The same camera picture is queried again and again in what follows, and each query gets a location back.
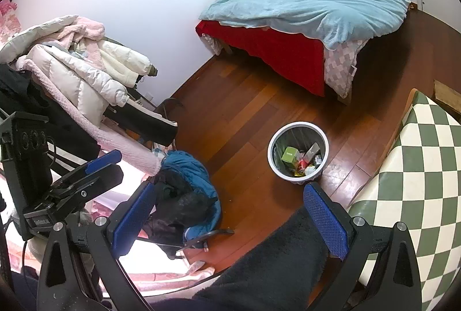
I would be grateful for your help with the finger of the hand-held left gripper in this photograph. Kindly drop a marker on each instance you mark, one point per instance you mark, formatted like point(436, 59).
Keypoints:
point(104, 179)
point(104, 159)

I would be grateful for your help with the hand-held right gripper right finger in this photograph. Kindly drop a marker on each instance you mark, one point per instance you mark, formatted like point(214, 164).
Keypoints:
point(326, 221)

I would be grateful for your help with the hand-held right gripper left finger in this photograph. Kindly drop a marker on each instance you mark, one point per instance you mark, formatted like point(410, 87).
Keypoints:
point(133, 221)

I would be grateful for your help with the white round trash bin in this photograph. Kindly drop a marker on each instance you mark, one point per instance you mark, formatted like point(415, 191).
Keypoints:
point(288, 178)

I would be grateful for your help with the green box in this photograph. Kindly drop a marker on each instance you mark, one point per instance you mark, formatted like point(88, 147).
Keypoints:
point(289, 155)

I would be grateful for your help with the pile of coats and clothes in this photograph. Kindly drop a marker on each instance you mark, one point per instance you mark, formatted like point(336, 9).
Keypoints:
point(119, 149)

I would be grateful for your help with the black cloth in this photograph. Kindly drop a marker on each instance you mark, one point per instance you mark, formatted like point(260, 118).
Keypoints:
point(65, 123)

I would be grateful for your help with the yellow snack packet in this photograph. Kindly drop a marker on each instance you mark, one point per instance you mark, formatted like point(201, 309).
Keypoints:
point(298, 173)

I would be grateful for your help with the black white-striped garment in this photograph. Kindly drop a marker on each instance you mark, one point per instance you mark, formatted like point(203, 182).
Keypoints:
point(151, 127)

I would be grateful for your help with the red soda can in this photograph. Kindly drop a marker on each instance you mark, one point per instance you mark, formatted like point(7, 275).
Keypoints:
point(301, 164)

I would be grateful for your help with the black swivel chair base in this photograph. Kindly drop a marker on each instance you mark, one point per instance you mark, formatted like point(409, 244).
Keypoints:
point(201, 237)

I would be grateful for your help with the white grey flat box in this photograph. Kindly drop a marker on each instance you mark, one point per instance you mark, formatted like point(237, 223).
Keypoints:
point(312, 151)

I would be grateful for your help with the blue jacket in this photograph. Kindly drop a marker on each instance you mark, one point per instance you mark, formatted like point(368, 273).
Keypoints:
point(191, 170)

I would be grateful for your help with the black plastic bin liner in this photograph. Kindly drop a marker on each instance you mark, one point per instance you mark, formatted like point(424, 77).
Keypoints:
point(288, 138)

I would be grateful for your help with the white puffer jacket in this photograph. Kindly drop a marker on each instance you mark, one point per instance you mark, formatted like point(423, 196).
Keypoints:
point(72, 73)

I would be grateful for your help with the dark fuzzy garment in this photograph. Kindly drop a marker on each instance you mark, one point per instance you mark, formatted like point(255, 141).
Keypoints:
point(252, 278)

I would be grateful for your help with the green checkered tablecloth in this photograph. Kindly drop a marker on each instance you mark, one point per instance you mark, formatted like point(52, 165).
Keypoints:
point(432, 170)

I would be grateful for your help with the white grey-lined jacket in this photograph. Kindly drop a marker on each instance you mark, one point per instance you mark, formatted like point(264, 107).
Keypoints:
point(28, 40)

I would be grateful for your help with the pink floral cloth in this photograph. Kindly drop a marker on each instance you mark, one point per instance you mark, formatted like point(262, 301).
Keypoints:
point(7, 22)

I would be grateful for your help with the red bed sheet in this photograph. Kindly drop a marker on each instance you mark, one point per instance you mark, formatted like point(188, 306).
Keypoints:
point(288, 51)

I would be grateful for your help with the cardboard box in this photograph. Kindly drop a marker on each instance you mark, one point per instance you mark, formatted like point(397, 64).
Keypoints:
point(448, 93)

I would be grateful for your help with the white wall outlet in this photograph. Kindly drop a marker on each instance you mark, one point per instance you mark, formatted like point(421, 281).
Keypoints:
point(148, 96)

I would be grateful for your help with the black metal chair frame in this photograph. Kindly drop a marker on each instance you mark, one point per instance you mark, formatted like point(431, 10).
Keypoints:
point(164, 104)

